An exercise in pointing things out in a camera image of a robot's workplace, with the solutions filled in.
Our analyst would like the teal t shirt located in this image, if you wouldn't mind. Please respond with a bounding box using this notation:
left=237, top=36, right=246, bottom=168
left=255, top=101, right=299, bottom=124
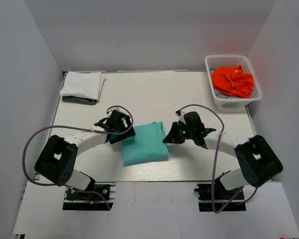
left=122, top=121, right=169, bottom=166

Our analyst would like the folded white t shirt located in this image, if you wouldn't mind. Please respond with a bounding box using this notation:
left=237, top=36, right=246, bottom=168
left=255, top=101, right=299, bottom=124
left=60, top=71, right=104, bottom=100

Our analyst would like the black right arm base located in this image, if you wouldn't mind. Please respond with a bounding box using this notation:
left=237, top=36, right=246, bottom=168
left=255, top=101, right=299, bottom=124
left=194, top=178, right=246, bottom=212

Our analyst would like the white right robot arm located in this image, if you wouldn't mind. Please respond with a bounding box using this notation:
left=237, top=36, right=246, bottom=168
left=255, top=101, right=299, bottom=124
left=163, top=111, right=283, bottom=199

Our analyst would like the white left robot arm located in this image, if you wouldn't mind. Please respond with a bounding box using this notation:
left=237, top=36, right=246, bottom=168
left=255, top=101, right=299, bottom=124
left=34, top=106, right=136, bottom=199

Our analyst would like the folded dark green t shirt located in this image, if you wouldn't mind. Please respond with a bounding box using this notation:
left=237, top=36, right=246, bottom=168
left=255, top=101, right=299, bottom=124
left=62, top=96, right=97, bottom=106

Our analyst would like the grey t shirt in basket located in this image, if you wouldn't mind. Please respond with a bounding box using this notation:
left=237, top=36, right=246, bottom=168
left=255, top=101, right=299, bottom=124
left=214, top=89, right=238, bottom=99

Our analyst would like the white plastic basket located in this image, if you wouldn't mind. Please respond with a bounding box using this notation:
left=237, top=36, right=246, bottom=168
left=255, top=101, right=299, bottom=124
left=205, top=55, right=262, bottom=107

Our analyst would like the orange t shirt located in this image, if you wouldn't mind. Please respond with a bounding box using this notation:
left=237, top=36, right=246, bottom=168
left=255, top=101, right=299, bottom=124
left=211, top=65, right=255, bottom=99

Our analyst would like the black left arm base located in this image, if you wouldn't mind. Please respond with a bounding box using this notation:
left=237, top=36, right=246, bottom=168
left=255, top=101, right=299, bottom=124
left=62, top=182, right=116, bottom=211

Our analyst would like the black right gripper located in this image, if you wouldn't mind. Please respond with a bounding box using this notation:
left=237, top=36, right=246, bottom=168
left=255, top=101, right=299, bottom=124
left=163, top=122, right=195, bottom=144

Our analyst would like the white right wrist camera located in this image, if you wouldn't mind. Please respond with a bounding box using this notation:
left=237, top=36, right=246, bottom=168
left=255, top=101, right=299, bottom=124
left=175, top=111, right=186, bottom=124

